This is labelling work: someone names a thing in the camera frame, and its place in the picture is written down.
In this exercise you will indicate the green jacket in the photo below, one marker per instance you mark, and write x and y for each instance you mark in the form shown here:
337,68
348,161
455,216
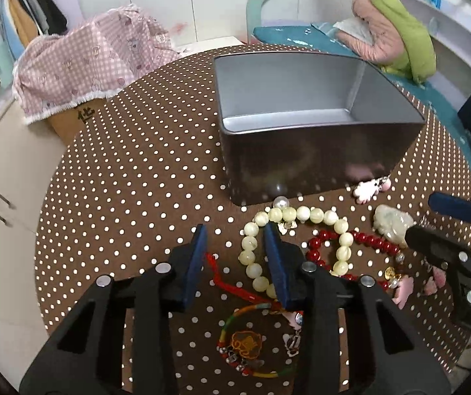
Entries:
412,37

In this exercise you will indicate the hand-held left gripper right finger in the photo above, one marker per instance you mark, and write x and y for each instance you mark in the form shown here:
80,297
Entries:
278,271

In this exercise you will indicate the white wall shelf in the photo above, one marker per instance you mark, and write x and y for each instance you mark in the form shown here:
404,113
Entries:
457,20

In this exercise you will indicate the pink checked cloth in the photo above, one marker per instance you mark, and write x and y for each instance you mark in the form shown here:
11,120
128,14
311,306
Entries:
75,66

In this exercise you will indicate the brown polka-dot tablecloth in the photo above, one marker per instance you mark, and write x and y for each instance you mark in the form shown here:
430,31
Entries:
136,173

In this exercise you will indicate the white pillow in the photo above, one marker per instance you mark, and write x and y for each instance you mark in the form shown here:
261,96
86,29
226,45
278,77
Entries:
352,28

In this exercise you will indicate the white jade pendant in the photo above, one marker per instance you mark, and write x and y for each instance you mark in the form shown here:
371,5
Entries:
391,222

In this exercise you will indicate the cardboard box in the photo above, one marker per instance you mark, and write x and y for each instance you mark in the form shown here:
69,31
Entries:
70,125

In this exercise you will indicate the grey metal tin box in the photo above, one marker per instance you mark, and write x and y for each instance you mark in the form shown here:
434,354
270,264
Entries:
301,160

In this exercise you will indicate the silver pink charm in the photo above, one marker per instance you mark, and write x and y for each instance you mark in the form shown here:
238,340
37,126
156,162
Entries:
295,337

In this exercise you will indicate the pink white plush charm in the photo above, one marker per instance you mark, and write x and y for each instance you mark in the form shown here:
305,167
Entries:
367,189

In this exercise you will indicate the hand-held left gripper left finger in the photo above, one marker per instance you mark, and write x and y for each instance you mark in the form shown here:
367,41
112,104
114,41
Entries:
192,271

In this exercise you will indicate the gold bead charm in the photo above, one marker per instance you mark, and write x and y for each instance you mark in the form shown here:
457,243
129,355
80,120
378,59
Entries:
391,277

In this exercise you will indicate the teal headboard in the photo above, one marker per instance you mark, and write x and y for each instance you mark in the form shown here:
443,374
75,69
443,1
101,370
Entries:
256,4

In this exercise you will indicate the pink jacket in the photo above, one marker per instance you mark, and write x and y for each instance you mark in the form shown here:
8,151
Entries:
367,37

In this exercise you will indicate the white cabinet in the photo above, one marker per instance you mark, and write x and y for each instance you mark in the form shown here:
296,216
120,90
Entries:
5,173

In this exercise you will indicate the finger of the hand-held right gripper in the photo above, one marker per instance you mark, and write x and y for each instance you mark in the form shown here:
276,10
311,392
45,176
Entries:
437,245
457,205

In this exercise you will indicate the row of hanging clothes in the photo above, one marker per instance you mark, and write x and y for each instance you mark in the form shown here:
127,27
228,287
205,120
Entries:
33,12

